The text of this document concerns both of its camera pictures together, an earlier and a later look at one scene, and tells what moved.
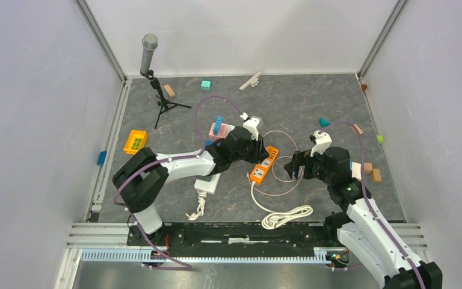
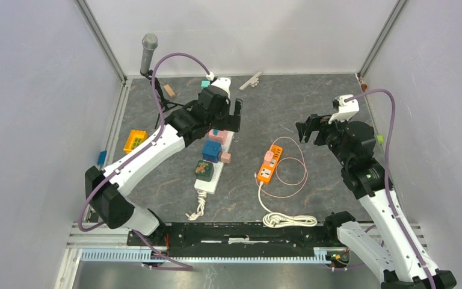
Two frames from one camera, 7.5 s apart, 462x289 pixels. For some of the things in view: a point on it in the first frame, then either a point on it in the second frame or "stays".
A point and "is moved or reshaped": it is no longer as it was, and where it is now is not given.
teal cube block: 206,85 stays
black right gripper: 301,158 to 316,122
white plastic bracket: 253,82 stays
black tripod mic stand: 164,103 stays
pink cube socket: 224,129 stays
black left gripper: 260,152 to 230,122
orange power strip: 257,173 is moved or reshaped
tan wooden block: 169,91 stays
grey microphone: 150,43 stays
